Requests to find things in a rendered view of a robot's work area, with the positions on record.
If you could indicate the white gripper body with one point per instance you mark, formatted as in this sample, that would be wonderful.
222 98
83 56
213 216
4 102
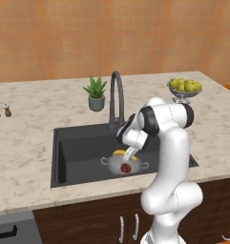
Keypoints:
130 153

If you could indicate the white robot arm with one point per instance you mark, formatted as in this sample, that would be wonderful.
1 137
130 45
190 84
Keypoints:
170 165

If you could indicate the yellow banana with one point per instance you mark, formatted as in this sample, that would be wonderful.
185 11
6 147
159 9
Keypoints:
119 152

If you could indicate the red mango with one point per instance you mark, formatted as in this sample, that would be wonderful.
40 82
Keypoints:
125 168

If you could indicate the silver metal colander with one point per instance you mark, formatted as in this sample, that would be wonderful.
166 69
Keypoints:
114 165

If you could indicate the dark grey sink basin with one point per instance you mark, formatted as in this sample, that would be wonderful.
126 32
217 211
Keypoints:
78 152

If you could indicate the dark grey arched faucet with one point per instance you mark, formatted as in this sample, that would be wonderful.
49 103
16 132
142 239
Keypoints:
120 92

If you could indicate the green plant in grey pot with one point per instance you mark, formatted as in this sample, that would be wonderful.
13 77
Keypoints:
96 100

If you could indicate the dark wood cupboard door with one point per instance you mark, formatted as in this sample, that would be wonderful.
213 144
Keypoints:
81 222
142 225

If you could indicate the silver footed fruit bowl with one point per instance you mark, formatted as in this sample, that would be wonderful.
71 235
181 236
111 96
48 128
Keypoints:
183 94

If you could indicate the yellow-green lemon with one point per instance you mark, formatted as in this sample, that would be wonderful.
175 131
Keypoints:
190 81
181 81
198 85
173 84
189 87
181 87

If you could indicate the dark wood drawer front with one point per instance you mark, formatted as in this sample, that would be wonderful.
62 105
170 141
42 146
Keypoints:
208 233
219 197

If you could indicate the brown salt shaker white top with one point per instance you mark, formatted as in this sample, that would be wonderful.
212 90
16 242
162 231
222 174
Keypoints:
7 110

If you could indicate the grey dishwasher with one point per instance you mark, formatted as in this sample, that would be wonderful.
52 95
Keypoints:
21 227

